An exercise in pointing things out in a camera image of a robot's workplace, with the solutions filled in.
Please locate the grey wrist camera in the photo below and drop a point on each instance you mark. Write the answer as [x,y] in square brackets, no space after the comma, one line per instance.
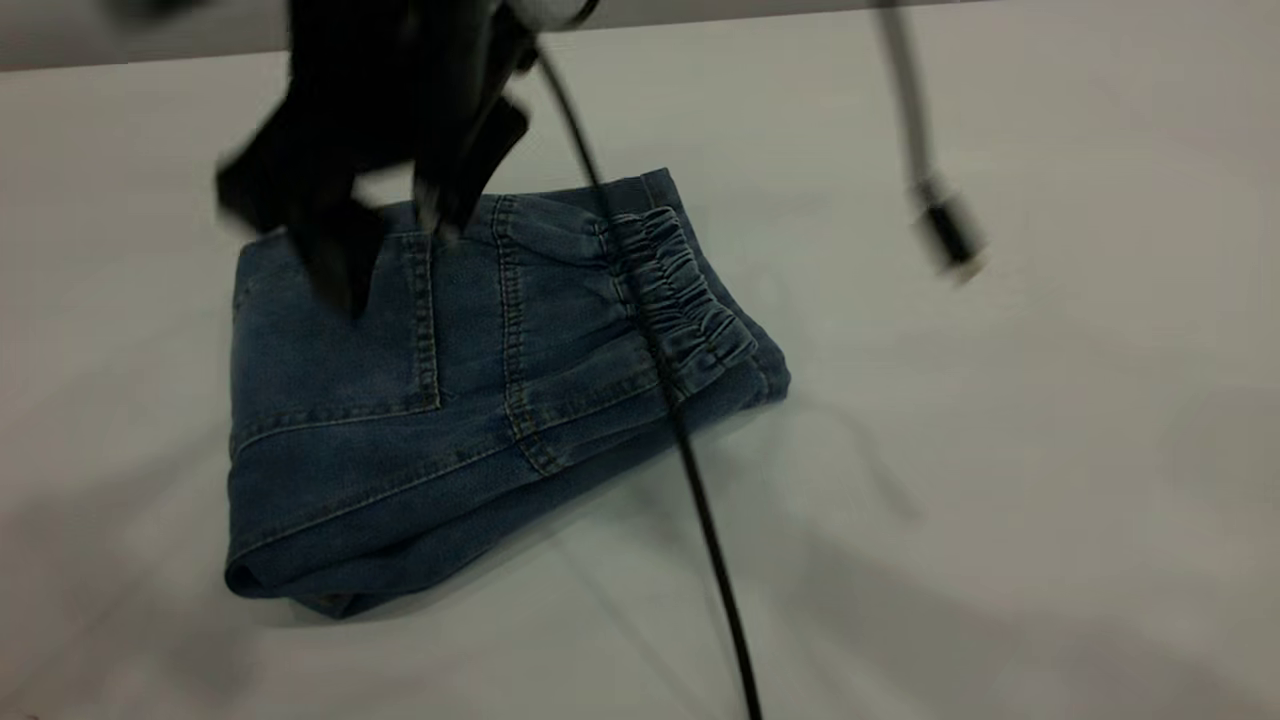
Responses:
[550,10]

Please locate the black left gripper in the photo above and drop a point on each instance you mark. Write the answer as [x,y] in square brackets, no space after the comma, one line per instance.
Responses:
[400,70]

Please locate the blue denim jeans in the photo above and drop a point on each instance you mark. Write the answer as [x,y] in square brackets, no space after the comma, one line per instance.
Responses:
[400,450]

